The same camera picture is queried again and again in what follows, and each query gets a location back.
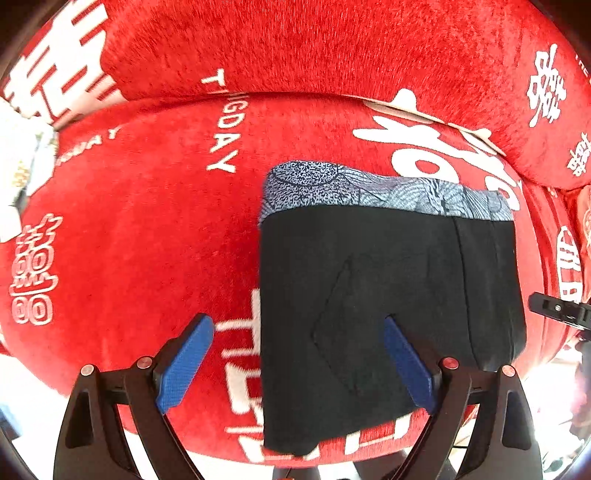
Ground red printed sofa seat cushion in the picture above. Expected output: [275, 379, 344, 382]
[0, 91, 583, 463]

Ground black pants with patterned waistband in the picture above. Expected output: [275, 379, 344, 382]
[257, 160, 528, 457]

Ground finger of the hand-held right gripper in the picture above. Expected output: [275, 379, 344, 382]
[528, 292, 591, 329]

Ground light blue printed cloth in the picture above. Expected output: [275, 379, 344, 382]
[0, 99, 61, 241]

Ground red printed sofa back cushion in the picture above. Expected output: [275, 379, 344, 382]
[0, 0, 591, 190]

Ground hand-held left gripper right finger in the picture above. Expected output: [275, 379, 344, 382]
[383, 315, 544, 480]

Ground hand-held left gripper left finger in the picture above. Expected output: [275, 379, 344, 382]
[53, 314, 216, 480]

